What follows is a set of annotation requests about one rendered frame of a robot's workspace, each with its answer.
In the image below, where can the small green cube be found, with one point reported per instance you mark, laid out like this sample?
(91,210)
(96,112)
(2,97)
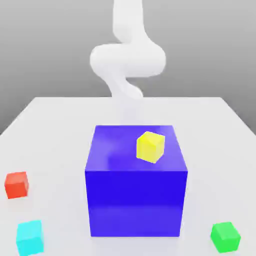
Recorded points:
(225,237)

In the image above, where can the small yellow cube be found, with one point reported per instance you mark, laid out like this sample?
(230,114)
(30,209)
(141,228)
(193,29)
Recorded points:
(150,147)

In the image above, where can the large blue box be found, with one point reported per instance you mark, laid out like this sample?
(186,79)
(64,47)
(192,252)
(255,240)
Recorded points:
(136,200)

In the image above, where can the small cyan cube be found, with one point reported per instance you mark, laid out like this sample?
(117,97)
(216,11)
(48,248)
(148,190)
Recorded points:
(29,238)

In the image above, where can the small red cube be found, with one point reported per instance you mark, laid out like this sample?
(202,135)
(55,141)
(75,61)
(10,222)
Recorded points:
(16,185)

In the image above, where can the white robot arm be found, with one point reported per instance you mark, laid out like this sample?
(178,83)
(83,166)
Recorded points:
(128,60)

